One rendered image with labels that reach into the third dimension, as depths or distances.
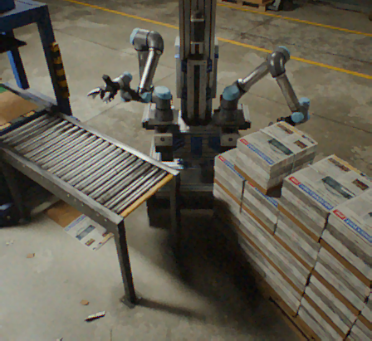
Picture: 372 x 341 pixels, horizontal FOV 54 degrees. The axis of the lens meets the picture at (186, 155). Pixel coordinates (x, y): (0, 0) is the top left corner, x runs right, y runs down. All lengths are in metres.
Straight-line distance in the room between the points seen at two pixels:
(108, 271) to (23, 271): 0.62
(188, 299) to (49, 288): 0.98
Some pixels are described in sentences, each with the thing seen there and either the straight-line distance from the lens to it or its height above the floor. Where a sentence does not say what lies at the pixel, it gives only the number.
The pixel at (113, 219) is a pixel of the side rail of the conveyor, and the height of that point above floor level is 0.80.
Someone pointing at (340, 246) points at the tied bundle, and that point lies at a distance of 1.88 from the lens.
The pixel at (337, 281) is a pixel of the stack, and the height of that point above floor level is 0.71.
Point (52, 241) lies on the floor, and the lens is 3.15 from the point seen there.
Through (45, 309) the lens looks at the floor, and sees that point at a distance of 2.81.
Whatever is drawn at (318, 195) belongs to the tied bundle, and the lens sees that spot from 1.89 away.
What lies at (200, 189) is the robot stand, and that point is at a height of 0.23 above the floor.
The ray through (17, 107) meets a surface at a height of 0.80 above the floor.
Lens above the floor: 2.30
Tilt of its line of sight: 38 degrees down
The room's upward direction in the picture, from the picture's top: 1 degrees counter-clockwise
